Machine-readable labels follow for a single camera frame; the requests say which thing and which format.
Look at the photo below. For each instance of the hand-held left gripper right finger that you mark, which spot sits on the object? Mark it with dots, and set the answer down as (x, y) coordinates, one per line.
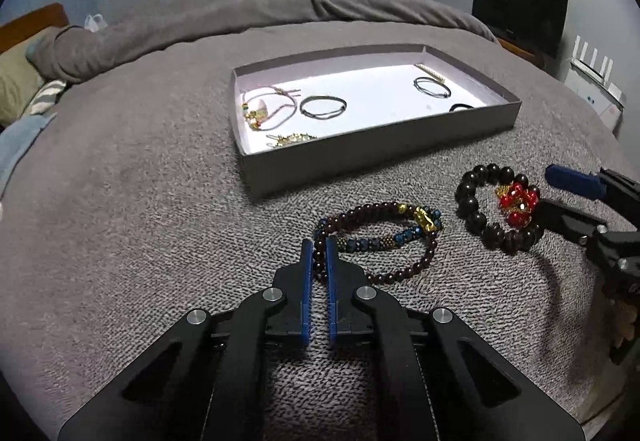
(331, 291)

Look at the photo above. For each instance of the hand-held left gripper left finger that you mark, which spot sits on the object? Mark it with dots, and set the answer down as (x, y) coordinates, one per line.
(306, 291)

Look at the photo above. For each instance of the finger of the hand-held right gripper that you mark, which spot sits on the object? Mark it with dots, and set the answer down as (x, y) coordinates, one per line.
(575, 182)
(570, 219)

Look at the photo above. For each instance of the pearl and gold hair clip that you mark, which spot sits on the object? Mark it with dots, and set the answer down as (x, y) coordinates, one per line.
(431, 71)

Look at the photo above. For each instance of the grey shallow cardboard box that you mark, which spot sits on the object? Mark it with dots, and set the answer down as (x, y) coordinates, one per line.
(380, 81)

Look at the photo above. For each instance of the person's right hand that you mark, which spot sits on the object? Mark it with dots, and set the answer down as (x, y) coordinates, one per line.
(627, 326)

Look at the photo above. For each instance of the white router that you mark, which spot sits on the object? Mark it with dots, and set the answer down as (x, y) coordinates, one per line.
(597, 71)

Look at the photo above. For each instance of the wooden television stand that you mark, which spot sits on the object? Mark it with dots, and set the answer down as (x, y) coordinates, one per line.
(522, 52)

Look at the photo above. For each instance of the black flat television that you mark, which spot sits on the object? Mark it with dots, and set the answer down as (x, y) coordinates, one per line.
(520, 8)

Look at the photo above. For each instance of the grey duvet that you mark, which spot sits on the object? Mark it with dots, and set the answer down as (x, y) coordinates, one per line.
(250, 6)

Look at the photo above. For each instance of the light blue blanket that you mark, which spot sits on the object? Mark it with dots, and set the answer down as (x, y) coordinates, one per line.
(17, 146)

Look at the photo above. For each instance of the striped pillow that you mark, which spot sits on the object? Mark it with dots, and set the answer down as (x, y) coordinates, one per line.
(45, 96)

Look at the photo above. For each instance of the white plastic bag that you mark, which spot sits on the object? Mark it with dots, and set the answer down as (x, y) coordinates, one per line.
(95, 22)

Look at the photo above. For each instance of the olive green pillow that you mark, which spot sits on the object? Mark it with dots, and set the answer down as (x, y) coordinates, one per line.
(17, 76)

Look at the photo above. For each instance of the wooden headboard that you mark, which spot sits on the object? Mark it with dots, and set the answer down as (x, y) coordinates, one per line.
(30, 23)

